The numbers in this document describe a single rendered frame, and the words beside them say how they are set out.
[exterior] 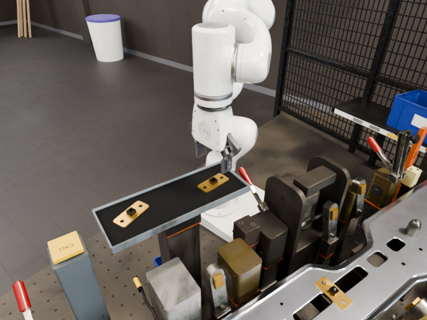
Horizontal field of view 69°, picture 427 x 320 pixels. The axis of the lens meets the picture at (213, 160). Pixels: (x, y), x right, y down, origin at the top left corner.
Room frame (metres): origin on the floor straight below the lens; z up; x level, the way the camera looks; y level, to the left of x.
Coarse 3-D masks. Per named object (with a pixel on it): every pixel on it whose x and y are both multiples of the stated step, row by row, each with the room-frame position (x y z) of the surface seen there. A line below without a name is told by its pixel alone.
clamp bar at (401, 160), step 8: (400, 136) 0.82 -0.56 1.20; (408, 136) 0.81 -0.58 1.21; (416, 136) 0.79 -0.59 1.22; (400, 144) 0.81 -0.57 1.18; (408, 144) 0.82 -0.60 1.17; (400, 152) 0.80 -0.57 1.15; (400, 160) 0.80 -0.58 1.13; (392, 168) 0.81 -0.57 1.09; (400, 168) 0.81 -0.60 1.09; (400, 176) 0.81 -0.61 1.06
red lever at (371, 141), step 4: (368, 140) 0.90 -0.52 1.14; (372, 140) 0.89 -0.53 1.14; (372, 144) 0.89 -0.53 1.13; (376, 144) 0.88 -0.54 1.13; (372, 148) 0.88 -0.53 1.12; (376, 148) 0.87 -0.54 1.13; (380, 148) 0.87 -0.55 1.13; (376, 152) 0.87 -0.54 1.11; (380, 152) 0.86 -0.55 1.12; (380, 156) 0.86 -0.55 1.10; (384, 156) 0.85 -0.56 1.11; (384, 160) 0.84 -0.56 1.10; (388, 160) 0.84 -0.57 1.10; (384, 164) 0.84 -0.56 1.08; (388, 164) 0.83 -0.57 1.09; (388, 168) 0.83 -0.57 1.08
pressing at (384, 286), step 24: (408, 192) 0.79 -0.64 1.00; (384, 216) 0.69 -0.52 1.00; (408, 216) 0.69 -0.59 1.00; (384, 240) 0.59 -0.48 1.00; (408, 240) 0.59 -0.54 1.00; (312, 264) 0.51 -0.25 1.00; (360, 264) 0.51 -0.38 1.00; (384, 264) 0.51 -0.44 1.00; (408, 264) 0.51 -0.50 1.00; (288, 288) 0.44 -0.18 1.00; (312, 288) 0.44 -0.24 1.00; (360, 288) 0.44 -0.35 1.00; (384, 288) 0.44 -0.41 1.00; (408, 288) 0.45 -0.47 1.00; (240, 312) 0.38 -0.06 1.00; (264, 312) 0.38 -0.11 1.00; (288, 312) 0.38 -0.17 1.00; (336, 312) 0.38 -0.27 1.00; (360, 312) 0.38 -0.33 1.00
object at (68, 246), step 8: (72, 232) 0.47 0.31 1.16; (56, 240) 0.45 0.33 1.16; (64, 240) 0.45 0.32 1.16; (72, 240) 0.45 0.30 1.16; (56, 248) 0.43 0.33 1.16; (64, 248) 0.43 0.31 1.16; (72, 248) 0.43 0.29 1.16; (80, 248) 0.43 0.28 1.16; (56, 256) 0.41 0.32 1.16; (64, 256) 0.41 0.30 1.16; (72, 256) 0.42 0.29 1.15
